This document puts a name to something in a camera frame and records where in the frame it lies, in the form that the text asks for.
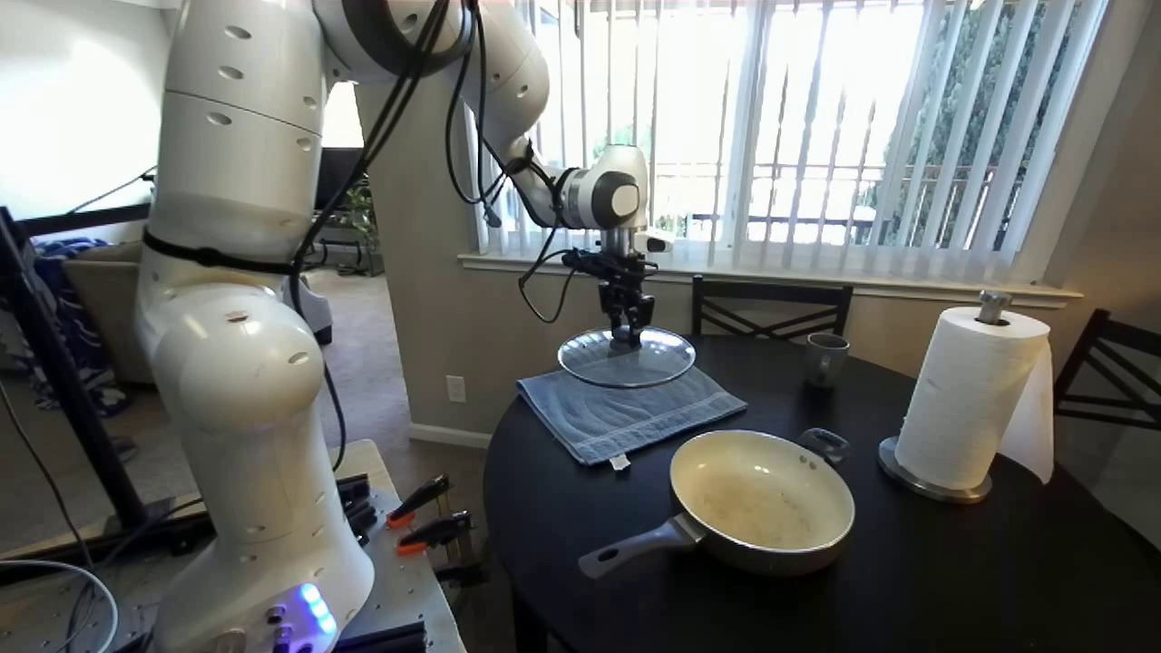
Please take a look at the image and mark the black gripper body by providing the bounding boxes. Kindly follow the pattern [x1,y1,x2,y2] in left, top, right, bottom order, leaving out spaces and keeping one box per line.
[597,251,653,318]

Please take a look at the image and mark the clear glass pan lid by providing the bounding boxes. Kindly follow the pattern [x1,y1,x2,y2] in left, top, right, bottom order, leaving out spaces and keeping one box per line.
[554,324,701,392]

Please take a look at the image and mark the blue towel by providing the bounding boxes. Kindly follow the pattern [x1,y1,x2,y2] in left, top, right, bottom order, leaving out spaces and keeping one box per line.
[516,364,753,475]

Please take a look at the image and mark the grey frying pan cream interior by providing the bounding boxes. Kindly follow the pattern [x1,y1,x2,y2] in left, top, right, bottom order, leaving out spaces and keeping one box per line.
[572,424,859,585]

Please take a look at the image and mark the white paper towel roll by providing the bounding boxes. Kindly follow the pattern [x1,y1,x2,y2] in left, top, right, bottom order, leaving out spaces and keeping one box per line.
[876,286,1015,509]
[892,304,1060,492]

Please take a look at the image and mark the black metal chair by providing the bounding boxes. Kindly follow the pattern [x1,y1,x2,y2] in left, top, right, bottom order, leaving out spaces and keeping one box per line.
[1053,304,1161,436]
[689,277,858,344]

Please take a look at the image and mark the dark grey mug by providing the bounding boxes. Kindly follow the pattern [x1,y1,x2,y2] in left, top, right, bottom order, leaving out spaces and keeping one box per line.
[803,329,854,392]

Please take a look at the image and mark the white vertical window blinds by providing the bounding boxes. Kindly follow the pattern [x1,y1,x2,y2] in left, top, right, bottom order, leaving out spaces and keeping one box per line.
[475,0,1118,286]

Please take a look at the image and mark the black power block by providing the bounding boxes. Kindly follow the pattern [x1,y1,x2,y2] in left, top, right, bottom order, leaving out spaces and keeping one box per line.
[334,471,379,541]

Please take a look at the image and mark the white robot mounting board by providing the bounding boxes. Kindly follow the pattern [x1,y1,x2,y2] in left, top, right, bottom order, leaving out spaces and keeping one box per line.
[0,433,468,653]

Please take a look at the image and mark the black metal stand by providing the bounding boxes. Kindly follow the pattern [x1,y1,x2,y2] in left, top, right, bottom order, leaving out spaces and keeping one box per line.
[0,202,159,558]

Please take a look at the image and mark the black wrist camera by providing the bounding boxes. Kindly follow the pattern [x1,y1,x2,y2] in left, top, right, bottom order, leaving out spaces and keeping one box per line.
[558,242,657,277]

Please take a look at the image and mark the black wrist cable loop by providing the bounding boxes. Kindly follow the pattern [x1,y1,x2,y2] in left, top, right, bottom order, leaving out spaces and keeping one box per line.
[516,226,580,327]

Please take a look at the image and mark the black clamp red handle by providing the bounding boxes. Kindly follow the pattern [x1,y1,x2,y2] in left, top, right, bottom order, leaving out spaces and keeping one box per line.
[386,471,455,527]
[395,509,475,558]

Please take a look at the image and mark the white cable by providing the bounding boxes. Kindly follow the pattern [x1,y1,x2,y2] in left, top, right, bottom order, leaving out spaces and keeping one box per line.
[0,556,124,653]

